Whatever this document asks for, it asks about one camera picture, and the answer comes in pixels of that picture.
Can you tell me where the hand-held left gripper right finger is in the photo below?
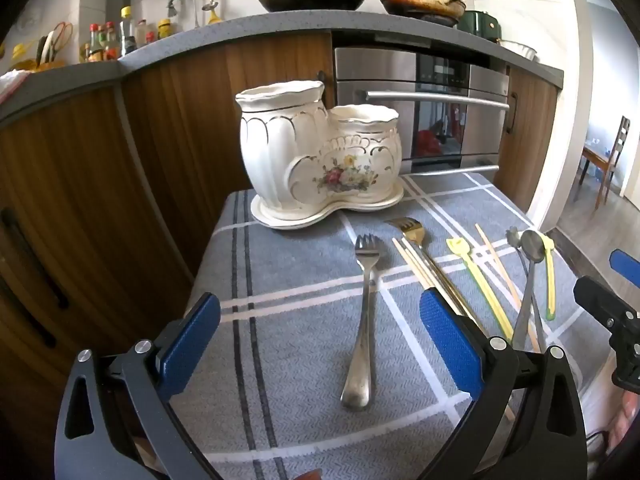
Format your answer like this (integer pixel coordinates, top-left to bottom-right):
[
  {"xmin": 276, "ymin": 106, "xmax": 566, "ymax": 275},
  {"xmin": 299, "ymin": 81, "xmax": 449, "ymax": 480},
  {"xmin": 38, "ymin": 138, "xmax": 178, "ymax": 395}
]
[{"xmin": 415, "ymin": 287, "xmax": 587, "ymax": 480}]

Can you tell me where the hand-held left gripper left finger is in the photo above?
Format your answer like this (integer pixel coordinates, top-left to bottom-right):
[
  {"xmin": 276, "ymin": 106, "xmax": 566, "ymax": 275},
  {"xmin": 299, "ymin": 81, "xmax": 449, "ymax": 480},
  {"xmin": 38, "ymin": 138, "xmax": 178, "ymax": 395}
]
[{"xmin": 54, "ymin": 291, "xmax": 223, "ymax": 480}]

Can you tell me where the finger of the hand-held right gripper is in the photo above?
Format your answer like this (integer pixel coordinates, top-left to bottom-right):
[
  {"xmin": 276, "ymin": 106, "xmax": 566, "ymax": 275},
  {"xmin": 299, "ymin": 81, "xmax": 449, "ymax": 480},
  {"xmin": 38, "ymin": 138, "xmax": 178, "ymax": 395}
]
[
  {"xmin": 573, "ymin": 276, "xmax": 640, "ymax": 333},
  {"xmin": 609, "ymin": 249, "xmax": 640, "ymax": 286}
]

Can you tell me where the yellow plastic spoon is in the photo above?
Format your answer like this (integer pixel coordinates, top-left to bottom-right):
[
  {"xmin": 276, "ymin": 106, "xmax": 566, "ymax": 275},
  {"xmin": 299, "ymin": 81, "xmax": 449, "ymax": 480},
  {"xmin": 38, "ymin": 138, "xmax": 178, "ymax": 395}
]
[
  {"xmin": 446, "ymin": 237, "xmax": 515, "ymax": 342},
  {"xmin": 541, "ymin": 235, "xmax": 557, "ymax": 322}
]

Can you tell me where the wooden chopstick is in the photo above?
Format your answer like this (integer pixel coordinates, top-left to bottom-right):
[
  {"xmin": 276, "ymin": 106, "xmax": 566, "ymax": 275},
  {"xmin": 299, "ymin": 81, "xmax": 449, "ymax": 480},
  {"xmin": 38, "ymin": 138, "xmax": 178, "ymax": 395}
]
[
  {"xmin": 399, "ymin": 239, "xmax": 443, "ymax": 293},
  {"xmin": 482, "ymin": 242, "xmax": 523, "ymax": 308},
  {"xmin": 392, "ymin": 238, "xmax": 435, "ymax": 293},
  {"xmin": 474, "ymin": 223, "xmax": 543, "ymax": 353}
]

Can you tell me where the silver fork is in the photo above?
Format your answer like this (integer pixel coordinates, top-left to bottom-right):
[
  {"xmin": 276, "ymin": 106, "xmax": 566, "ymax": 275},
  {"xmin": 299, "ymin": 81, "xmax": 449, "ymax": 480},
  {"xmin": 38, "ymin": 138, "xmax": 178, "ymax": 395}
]
[{"xmin": 340, "ymin": 233, "xmax": 387, "ymax": 411}]

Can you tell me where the silver spoon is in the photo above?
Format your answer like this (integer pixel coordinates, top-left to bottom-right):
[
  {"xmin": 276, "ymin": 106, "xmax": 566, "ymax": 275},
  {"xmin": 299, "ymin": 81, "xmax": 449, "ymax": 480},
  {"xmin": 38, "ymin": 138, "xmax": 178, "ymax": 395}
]
[{"xmin": 511, "ymin": 229, "xmax": 546, "ymax": 350}]

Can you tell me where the grey cat-head spoon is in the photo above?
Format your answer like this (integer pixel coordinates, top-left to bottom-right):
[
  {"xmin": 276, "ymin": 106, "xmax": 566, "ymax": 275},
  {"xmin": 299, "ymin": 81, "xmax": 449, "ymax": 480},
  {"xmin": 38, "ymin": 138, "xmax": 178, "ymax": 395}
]
[{"xmin": 504, "ymin": 228, "xmax": 548, "ymax": 341}]

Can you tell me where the gold fork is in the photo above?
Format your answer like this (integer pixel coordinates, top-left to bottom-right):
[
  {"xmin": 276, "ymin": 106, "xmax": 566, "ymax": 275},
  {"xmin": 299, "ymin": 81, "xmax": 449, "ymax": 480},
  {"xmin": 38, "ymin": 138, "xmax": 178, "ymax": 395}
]
[{"xmin": 384, "ymin": 217, "xmax": 488, "ymax": 333}]

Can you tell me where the white floral ceramic utensil holder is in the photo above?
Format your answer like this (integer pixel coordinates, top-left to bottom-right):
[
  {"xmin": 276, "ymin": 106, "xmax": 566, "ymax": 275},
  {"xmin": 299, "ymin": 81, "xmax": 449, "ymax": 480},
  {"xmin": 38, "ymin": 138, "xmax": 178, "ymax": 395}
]
[{"xmin": 235, "ymin": 80, "xmax": 403, "ymax": 211}]

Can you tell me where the person's right hand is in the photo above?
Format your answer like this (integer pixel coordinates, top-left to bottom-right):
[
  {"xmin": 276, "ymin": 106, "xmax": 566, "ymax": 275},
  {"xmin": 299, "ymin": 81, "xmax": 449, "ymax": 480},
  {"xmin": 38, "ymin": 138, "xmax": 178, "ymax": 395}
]
[{"xmin": 607, "ymin": 391, "xmax": 640, "ymax": 456}]

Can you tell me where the wooden chair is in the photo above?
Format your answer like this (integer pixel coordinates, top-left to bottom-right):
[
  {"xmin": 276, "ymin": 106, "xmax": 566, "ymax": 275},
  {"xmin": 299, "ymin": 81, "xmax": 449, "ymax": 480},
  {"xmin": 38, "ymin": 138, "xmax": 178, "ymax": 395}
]
[{"xmin": 595, "ymin": 116, "xmax": 632, "ymax": 211}]

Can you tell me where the grey plaid tablecloth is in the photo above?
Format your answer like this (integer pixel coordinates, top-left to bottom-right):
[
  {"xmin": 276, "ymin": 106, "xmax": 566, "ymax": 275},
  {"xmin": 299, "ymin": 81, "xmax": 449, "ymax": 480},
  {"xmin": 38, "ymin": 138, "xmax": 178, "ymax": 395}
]
[{"xmin": 182, "ymin": 172, "xmax": 601, "ymax": 480}]

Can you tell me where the narrow wooden cabinet door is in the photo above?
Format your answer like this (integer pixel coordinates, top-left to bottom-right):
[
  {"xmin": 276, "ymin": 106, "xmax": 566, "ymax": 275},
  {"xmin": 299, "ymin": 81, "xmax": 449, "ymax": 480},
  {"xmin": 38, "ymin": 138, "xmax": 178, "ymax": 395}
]
[{"xmin": 495, "ymin": 66, "xmax": 559, "ymax": 213}]

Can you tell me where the white ceramic drip saucer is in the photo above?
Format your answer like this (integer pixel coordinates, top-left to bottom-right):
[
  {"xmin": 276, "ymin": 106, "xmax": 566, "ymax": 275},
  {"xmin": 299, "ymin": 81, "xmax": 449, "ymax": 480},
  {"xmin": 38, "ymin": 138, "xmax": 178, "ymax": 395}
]
[{"xmin": 250, "ymin": 180, "xmax": 406, "ymax": 231}]

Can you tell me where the stainless steel oven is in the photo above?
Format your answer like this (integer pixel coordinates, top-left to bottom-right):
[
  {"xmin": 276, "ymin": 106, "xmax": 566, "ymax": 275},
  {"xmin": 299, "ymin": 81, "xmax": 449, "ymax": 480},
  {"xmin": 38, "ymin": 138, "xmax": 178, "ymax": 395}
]
[{"xmin": 332, "ymin": 45, "xmax": 512, "ymax": 177}]

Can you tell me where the white bowl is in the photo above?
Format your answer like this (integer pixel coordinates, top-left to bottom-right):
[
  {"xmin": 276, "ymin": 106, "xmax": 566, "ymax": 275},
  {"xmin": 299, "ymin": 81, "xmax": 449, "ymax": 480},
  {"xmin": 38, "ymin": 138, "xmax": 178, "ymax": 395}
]
[{"xmin": 499, "ymin": 40, "xmax": 540, "ymax": 62}]

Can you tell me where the green kitchen appliance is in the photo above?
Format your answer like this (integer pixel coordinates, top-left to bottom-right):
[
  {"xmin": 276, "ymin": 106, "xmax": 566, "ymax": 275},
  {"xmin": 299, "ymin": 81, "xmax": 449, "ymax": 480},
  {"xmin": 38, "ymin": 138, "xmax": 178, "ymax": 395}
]
[{"xmin": 456, "ymin": 9, "xmax": 499, "ymax": 42}]

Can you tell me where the row of condiment bottles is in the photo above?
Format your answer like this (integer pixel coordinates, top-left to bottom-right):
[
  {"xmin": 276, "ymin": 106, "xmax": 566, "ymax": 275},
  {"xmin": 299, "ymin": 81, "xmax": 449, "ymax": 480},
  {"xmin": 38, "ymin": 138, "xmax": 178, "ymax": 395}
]
[{"xmin": 79, "ymin": 6, "xmax": 174, "ymax": 64}]

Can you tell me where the white towel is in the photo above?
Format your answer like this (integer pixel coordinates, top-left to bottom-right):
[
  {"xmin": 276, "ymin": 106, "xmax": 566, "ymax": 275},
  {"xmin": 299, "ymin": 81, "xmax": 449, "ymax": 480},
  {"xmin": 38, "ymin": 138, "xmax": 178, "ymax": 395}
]
[{"xmin": 0, "ymin": 69, "xmax": 32, "ymax": 100}]

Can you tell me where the yellow dish rack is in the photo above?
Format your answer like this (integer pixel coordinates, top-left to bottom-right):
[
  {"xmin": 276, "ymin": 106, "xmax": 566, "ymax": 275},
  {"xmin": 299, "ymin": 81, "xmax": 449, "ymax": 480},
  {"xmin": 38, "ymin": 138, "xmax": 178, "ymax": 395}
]
[{"xmin": 10, "ymin": 21, "xmax": 75, "ymax": 72}]

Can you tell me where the rusty frying pan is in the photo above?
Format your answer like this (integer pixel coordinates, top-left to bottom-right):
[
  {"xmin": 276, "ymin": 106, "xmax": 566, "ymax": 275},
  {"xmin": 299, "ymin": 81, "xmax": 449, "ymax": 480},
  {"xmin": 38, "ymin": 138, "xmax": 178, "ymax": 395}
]
[{"xmin": 380, "ymin": 0, "xmax": 496, "ymax": 26}]

